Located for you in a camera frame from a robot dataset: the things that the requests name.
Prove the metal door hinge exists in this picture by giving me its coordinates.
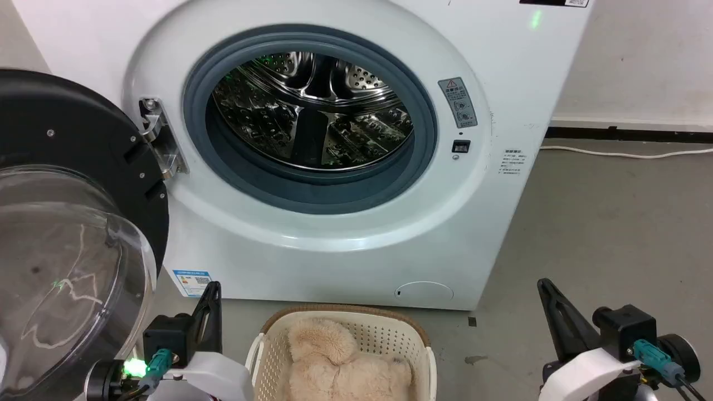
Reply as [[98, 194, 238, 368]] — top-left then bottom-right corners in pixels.
[[138, 97, 189, 180]]

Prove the round filter cover panel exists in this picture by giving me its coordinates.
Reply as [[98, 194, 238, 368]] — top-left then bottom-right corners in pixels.
[[394, 281, 455, 307]]

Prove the white cable on floor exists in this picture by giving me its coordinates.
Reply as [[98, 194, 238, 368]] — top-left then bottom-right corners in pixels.
[[539, 145, 713, 160]]

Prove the teal right cable connector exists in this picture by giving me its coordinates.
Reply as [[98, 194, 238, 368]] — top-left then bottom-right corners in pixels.
[[632, 339, 687, 385]]

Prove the stainless steel washer drum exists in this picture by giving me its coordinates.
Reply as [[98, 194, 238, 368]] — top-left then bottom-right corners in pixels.
[[212, 51, 414, 171]]

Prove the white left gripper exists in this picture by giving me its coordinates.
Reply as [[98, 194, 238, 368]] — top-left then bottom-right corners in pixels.
[[165, 282, 256, 401]]

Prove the teal left cable connector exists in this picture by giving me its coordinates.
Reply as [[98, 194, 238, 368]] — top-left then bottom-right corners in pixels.
[[138, 348, 174, 392]]

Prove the teal cable connector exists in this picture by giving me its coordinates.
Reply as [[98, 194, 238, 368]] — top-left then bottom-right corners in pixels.
[[632, 339, 687, 385], [138, 348, 174, 392]]

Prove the white front-load washing machine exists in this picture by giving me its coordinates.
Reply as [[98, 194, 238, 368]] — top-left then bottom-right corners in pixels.
[[11, 0, 595, 311]]

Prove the grey rubber door gasket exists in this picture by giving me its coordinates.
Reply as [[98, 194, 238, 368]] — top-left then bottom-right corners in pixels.
[[183, 25, 438, 216]]

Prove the grey warning label sticker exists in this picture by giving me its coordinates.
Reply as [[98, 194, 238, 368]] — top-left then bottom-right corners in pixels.
[[438, 77, 478, 129]]

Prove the small printed text label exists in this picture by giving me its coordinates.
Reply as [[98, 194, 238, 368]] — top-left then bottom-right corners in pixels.
[[499, 148, 525, 177]]

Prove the blue white energy label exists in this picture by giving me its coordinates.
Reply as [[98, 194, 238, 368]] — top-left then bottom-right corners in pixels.
[[172, 270, 213, 298]]

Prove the black washer door clear glass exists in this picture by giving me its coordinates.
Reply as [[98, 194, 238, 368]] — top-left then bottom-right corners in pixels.
[[0, 68, 170, 401]]

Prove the cream plastic laundry basket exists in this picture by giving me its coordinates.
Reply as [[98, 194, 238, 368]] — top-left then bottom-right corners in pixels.
[[245, 304, 438, 401]]

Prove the black baseboard strip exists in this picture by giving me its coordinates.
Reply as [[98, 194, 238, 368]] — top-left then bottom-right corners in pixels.
[[545, 126, 713, 144]]

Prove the beige fluffy plush fabric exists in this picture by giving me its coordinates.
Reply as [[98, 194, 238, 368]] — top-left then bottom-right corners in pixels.
[[285, 316, 414, 401]]

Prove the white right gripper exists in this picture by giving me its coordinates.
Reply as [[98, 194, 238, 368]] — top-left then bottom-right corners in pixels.
[[536, 278, 642, 401]]

